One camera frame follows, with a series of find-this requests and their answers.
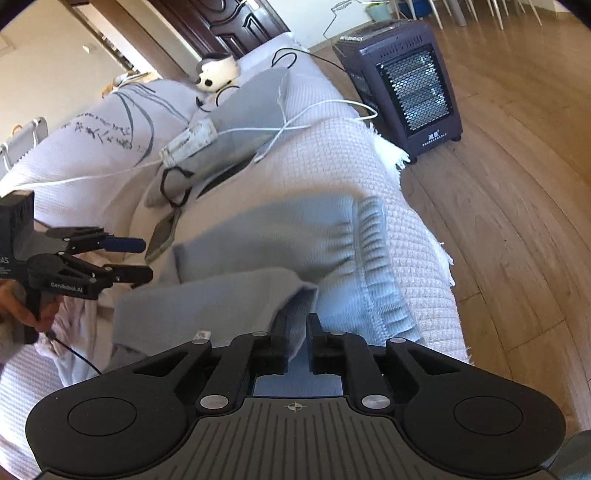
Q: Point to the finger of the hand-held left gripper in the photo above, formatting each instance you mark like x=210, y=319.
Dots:
x=124, y=244
x=134, y=274

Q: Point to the green plastic basin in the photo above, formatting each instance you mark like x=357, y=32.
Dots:
x=378, y=9

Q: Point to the grey cushion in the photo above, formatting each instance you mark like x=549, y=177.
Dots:
x=249, y=120

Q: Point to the person's left hand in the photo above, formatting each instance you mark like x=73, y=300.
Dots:
x=18, y=304

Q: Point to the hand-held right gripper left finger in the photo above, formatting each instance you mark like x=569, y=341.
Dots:
x=272, y=355

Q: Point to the dark wooden door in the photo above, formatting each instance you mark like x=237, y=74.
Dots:
x=231, y=23

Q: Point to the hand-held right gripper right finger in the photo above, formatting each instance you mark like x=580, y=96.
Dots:
x=318, y=341

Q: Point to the green-cased smartphone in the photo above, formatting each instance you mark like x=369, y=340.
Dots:
x=159, y=240

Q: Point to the pale pink pants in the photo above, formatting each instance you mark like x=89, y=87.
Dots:
x=83, y=323

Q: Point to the white cushion with plant print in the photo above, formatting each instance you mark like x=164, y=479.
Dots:
x=106, y=138

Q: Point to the white power strip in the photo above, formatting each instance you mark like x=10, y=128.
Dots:
x=191, y=138

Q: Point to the panda toy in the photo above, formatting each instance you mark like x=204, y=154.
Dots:
x=214, y=74

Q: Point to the white metal rack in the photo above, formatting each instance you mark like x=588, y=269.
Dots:
x=39, y=129

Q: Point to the dark purple heater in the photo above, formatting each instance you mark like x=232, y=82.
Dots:
x=401, y=83

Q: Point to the blue bin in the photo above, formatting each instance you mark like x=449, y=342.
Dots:
x=413, y=7

